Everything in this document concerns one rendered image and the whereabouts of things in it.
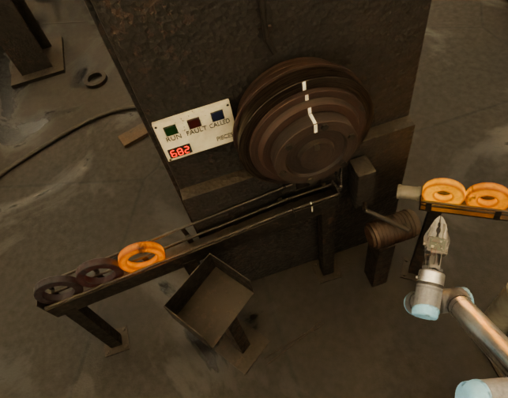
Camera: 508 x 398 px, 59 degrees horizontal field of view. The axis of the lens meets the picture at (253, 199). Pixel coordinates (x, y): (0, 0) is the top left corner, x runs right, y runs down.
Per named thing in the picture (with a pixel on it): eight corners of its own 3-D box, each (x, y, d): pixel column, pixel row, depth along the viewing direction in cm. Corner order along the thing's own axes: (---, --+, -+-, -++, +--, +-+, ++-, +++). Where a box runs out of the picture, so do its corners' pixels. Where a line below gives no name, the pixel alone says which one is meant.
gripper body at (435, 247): (450, 238, 158) (445, 271, 155) (446, 242, 166) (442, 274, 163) (428, 234, 160) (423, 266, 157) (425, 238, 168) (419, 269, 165)
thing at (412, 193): (398, 189, 187) (398, 181, 182) (421, 192, 184) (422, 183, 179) (396, 201, 184) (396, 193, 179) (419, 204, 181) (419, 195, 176)
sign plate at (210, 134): (167, 158, 158) (151, 122, 143) (237, 135, 159) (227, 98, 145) (168, 162, 157) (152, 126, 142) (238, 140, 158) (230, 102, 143)
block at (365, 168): (345, 192, 199) (347, 157, 180) (362, 186, 200) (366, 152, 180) (355, 210, 193) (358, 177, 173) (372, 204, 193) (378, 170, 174)
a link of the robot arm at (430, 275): (441, 287, 163) (413, 281, 166) (443, 275, 164) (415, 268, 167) (445, 285, 155) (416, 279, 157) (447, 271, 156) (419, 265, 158)
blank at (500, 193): (468, 179, 167) (467, 186, 165) (515, 184, 161) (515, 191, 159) (463, 203, 179) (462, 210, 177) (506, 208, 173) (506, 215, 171)
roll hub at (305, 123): (275, 183, 156) (265, 127, 133) (350, 158, 157) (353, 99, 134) (280, 195, 152) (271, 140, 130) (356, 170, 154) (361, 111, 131)
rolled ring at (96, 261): (106, 258, 172) (106, 251, 174) (65, 277, 174) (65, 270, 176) (132, 275, 187) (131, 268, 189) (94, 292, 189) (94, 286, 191)
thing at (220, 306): (207, 358, 222) (163, 306, 163) (240, 317, 232) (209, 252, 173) (238, 384, 213) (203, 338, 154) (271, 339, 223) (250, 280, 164)
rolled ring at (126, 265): (108, 266, 176) (107, 259, 178) (143, 276, 190) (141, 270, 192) (141, 242, 170) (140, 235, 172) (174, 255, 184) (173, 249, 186)
